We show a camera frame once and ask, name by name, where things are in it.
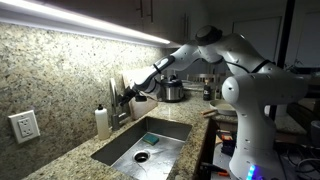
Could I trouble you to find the under-cabinet light strip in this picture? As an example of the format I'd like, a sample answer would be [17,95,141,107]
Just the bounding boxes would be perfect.
[0,0,170,46]

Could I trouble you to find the dark glass bottle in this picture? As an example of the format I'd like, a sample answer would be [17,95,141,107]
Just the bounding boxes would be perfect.
[203,79,211,101]

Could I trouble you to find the steel pressure cooker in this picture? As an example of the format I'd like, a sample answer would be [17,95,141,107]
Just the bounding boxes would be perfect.
[160,75,184,102]

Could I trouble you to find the teal sponge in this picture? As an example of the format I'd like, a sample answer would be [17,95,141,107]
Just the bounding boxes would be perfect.
[143,133,159,145]

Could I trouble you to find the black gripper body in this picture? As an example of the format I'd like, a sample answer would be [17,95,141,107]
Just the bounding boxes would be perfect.
[123,87,147,102]

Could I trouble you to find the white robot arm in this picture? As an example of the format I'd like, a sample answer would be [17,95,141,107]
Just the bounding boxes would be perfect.
[120,25,308,180]

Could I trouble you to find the white wall outlet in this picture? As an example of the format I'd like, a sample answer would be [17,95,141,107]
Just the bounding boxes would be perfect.
[9,110,40,144]

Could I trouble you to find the white soap dispenser bottle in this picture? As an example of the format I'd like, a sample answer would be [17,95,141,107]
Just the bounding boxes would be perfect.
[95,105,110,140]

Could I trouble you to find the stainless steel sink basin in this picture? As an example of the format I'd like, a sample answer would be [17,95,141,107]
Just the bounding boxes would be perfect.
[92,117,192,180]

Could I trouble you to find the brushed steel gooseneck tap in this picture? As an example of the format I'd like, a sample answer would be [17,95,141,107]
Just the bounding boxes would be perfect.
[109,78,129,131]

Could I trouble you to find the dark wooden upper cabinets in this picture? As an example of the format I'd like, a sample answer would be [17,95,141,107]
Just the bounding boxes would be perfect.
[40,0,209,44]

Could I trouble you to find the frying pan with wooden handle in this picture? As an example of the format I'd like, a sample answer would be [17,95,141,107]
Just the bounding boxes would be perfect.
[200,99,236,116]

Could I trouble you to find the wooden cutting board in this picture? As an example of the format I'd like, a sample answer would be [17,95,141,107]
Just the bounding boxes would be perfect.
[121,68,159,121]

